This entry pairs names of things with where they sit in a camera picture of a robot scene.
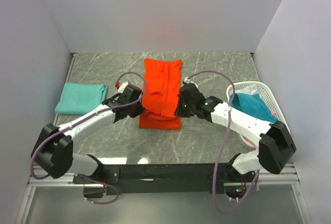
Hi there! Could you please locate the orange t-shirt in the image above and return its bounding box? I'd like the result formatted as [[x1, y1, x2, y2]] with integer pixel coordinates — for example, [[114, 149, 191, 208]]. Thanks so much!
[[139, 58, 182, 130]]

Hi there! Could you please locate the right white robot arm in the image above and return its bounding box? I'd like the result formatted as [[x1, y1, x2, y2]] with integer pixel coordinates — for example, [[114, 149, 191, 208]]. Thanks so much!
[[175, 83, 296, 182]]

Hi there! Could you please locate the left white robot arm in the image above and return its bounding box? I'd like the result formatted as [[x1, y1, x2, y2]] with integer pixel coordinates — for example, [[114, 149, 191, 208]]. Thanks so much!
[[31, 83, 144, 184]]

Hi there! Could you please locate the folded mint green t-shirt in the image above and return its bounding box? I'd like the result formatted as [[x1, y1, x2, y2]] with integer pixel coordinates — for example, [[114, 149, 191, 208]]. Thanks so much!
[[55, 82, 108, 115]]

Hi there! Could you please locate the white garment in basket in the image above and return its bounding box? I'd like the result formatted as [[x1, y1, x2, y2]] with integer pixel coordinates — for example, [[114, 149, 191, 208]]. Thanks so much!
[[235, 84, 259, 95]]

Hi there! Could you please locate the teal t-shirt in basket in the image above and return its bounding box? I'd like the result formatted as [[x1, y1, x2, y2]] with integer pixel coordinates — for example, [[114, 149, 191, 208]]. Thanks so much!
[[231, 93, 277, 123]]

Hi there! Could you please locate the white plastic laundry basket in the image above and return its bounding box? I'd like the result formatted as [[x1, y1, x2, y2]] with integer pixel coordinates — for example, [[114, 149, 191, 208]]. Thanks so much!
[[226, 81, 282, 148]]

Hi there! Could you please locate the pink garment in basket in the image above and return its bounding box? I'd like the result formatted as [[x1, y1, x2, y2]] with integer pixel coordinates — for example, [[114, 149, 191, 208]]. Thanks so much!
[[242, 109, 276, 149]]

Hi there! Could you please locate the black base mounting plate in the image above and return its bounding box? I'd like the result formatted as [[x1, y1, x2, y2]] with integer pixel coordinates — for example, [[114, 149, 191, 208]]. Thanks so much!
[[72, 163, 257, 199]]

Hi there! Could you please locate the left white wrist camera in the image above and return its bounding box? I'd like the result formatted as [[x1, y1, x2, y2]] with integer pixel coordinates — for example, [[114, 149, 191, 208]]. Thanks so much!
[[115, 81, 130, 93]]

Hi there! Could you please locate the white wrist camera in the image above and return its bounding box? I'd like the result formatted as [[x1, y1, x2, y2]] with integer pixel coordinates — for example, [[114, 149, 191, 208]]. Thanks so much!
[[115, 81, 130, 93], [183, 77, 196, 86]]

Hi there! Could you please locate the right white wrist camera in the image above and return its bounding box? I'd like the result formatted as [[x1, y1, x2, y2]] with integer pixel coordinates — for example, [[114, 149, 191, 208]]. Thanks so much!
[[183, 77, 196, 86]]

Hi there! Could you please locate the aluminium frame rail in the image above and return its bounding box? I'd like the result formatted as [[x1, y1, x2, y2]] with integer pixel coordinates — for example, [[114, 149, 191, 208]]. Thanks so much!
[[27, 163, 300, 187]]

